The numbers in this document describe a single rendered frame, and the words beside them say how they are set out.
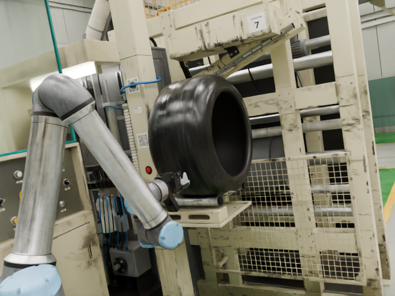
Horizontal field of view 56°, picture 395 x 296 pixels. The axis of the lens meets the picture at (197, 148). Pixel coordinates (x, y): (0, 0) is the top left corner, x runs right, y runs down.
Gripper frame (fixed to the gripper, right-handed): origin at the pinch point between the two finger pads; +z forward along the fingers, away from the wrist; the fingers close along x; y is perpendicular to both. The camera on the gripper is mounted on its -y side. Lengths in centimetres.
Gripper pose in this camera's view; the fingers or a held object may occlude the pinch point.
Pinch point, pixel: (187, 182)
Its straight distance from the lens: 163.1
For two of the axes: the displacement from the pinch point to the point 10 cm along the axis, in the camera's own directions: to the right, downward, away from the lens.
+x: -8.5, 0.9, 5.2
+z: 5.0, -1.6, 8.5
